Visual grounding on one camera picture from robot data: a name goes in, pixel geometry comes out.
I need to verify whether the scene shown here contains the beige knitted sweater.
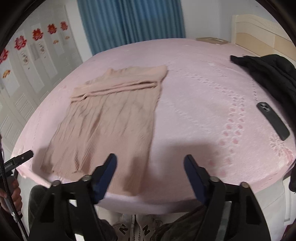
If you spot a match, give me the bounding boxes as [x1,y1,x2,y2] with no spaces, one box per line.
[41,65,168,196]

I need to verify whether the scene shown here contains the black cable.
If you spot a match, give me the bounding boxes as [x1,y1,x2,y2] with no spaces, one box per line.
[0,152,30,241]

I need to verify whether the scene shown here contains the cream wooden headboard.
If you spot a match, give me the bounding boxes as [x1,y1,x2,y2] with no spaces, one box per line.
[231,14,295,61]

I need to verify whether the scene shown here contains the white wardrobe with red decals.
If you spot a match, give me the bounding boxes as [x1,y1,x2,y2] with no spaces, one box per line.
[1,1,82,152]

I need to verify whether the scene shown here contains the cardboard box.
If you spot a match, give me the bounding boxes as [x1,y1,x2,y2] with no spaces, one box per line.
[196,37,229,45]

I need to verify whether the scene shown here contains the black smartphone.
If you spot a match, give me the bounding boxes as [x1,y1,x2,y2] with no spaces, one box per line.
[256,102,290,141]

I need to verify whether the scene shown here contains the blue curtain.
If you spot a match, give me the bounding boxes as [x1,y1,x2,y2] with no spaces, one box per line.
[77,0,186,55]

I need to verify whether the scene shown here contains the pink bed cover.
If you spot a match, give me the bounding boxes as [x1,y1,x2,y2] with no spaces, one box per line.
[13,39,295,214]

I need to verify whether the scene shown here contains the left hand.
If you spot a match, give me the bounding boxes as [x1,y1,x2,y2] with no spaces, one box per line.
[0,178,23,213]

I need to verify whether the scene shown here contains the white sneakers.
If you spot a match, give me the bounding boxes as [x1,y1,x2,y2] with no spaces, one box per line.
[112,214,163,241]

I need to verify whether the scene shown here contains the black puffer jacket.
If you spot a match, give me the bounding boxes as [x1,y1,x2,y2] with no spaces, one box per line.
[230,54,295,126]

